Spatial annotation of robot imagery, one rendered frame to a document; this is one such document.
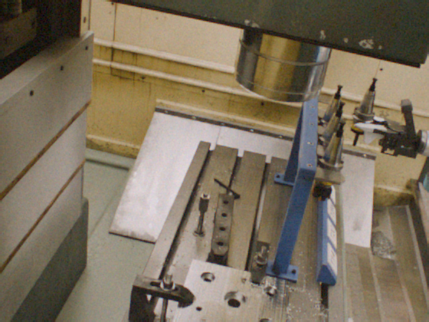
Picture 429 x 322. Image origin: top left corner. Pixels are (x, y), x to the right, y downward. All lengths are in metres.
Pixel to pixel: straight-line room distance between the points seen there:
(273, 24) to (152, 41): 1.31
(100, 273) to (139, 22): 0.91
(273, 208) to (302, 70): 0.83
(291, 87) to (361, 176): 1.27
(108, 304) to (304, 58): 1.05
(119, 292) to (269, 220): 0.50
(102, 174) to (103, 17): 0.62
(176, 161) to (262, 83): 1.19
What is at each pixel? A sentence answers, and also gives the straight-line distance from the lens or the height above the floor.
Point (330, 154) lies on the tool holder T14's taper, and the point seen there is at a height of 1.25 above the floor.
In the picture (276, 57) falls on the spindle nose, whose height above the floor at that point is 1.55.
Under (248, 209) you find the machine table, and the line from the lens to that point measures 1.62.
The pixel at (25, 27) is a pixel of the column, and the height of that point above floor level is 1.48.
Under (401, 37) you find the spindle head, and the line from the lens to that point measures 0.81.
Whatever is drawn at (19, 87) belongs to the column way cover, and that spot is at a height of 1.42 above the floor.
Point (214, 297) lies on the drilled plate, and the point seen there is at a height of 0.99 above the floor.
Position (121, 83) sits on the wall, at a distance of 2.18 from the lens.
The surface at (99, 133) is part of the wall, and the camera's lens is 2.31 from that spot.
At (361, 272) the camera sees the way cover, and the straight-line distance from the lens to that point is 1.80.
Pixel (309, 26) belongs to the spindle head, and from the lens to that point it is 0.79.
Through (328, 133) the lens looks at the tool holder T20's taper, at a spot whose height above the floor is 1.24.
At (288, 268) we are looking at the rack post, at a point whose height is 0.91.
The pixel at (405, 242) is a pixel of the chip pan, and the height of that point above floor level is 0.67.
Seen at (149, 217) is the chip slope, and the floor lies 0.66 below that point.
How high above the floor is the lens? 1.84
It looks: 29 degrees down
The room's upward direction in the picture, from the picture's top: 12 degrees clockwise
